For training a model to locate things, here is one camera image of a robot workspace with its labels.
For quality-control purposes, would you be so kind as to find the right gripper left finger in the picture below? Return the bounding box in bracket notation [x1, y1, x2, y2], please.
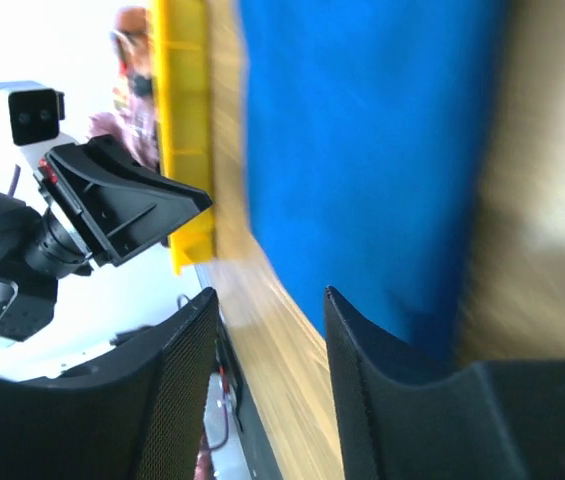
[0, 288, 219, 479]

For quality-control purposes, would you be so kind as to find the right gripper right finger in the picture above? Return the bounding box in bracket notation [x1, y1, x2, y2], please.
[324, 288, 565, 479]

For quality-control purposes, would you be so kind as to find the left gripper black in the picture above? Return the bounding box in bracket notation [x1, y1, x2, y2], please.
[24, 135, 212, 278]

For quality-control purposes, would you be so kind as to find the dark blue t-shirt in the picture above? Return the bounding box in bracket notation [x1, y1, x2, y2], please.
[239, 0, 508, 362]

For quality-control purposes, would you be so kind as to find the pink t-shirt in bin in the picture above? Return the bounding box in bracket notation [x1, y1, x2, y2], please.
[89, 6, 161, 173]

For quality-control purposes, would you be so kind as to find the yellow plastic bin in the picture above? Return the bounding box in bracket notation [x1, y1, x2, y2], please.
[149, 0, 218, 277]

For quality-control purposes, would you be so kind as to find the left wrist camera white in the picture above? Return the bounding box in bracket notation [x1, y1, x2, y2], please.
[0, 80, 78, 170]

